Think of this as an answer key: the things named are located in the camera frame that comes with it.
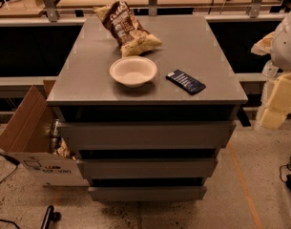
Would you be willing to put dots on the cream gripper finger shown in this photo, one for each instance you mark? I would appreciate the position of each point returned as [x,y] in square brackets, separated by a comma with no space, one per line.
[276,102]
[263,46]

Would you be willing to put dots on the grey top drawer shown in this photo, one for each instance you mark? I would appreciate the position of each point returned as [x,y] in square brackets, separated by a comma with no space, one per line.
[147,135]

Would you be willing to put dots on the grey drawer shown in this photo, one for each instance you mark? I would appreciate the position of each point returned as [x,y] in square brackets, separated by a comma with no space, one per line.
[147,168]
[168,193]
[147,135]

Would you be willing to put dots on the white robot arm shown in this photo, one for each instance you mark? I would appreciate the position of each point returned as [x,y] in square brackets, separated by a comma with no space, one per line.
[281,45]

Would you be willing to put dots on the grey drawer cabinet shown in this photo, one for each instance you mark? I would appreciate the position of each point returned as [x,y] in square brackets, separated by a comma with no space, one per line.
[84,91]

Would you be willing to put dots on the grey middle drawer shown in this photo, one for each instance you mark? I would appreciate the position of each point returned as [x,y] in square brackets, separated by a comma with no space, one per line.
[147,168]

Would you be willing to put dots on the grey bottom drawer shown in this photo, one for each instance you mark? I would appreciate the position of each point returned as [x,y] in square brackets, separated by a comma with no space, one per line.
[168,193]

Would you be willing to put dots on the open cardboard box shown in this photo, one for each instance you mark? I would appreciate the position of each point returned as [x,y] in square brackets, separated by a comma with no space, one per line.
[32,137]

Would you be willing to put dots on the clear sanitizer pump bottle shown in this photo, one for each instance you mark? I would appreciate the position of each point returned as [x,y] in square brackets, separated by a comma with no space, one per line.
[269,69]

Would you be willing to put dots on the metal guard railing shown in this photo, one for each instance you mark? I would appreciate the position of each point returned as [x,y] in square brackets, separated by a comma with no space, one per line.
[151,7]

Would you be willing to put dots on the dark blue snack packet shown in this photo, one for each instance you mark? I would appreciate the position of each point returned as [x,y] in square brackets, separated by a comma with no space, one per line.
[186,82]

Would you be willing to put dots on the brown chip bag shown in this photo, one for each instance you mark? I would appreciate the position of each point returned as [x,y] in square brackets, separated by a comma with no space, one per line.
[132,38]

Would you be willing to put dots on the white paper bowl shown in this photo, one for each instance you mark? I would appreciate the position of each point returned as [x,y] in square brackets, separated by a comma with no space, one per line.
[133,71]

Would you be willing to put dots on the black object on floor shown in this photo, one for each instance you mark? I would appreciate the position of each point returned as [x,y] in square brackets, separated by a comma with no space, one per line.
[50,218]

